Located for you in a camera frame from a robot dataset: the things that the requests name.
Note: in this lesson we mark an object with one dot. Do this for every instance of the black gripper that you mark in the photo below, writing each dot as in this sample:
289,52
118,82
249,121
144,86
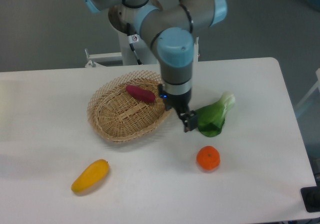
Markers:
181,105

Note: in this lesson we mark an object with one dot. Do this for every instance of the purple sweet potato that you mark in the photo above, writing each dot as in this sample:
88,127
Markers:
141,94

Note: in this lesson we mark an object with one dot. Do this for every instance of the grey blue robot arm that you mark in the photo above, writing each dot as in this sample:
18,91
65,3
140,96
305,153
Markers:
168,35

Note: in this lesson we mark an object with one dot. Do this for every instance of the woven wicker basket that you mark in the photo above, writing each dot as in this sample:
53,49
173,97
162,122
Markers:
118,117

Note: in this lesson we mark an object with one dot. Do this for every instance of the green bok choy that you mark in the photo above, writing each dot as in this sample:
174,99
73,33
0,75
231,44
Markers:
211,118

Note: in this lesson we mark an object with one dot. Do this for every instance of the orange tangerine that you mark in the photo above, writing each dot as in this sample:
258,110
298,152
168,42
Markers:
208,158

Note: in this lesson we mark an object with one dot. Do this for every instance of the yellow mango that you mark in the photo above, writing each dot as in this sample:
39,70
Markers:
94,173

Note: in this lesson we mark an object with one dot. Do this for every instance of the black device at table edge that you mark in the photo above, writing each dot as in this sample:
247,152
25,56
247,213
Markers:
311,199

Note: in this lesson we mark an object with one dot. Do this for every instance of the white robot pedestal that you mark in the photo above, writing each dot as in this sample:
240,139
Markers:
134,50

